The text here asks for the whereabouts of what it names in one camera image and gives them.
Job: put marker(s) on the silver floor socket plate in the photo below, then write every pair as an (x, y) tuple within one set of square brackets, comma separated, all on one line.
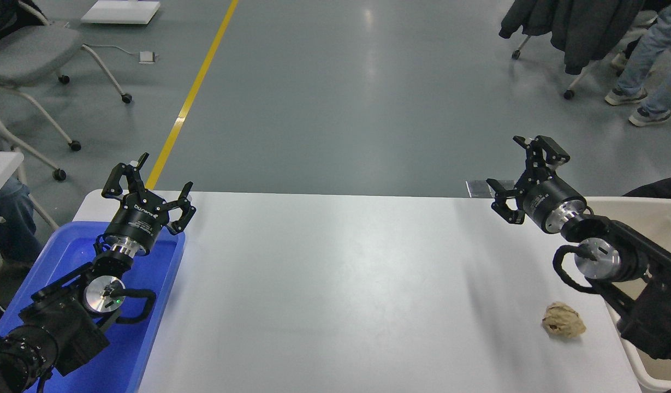
[(476, 189)]

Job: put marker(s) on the large pale plastic bin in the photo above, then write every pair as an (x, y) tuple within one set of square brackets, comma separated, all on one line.
[(657, 218)]

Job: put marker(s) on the white-framed wheeled chair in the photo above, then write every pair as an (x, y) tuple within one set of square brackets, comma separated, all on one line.
[(572, 84)]

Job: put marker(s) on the flat white board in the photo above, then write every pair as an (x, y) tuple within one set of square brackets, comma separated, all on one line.
[(119, 12)]

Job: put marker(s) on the crumpled tan paper ball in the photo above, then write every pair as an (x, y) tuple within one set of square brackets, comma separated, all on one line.
[(563, 320)]

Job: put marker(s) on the dark grey jacket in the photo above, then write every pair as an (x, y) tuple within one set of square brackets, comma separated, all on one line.
[(581, 24)]

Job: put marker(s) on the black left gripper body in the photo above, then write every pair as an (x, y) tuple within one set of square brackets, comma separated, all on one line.
[(140, 215)]

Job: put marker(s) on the person in light jeans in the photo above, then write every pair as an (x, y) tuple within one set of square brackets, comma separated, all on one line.
[(641, 60)]

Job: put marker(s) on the blue plastic tray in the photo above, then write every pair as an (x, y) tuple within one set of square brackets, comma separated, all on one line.
[(149, 327)]

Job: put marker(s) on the white side table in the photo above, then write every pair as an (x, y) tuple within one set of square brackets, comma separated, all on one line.
[(2, 169)]

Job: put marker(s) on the small white floor box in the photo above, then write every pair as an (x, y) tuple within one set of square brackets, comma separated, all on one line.
[(147, 58)]

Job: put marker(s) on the grey wheeled chair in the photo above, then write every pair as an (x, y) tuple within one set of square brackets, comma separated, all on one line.
[(29, 54)]

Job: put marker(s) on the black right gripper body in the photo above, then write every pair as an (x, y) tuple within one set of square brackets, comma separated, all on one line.
[(548, 199)]

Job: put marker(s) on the seated person in jeans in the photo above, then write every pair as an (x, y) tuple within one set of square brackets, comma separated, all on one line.
[(10, 218)]

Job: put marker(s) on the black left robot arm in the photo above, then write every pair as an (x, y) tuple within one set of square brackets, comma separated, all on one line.
[(62, 327)]

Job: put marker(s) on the black garment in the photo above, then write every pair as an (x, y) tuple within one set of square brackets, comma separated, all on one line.
[(7, 13)]

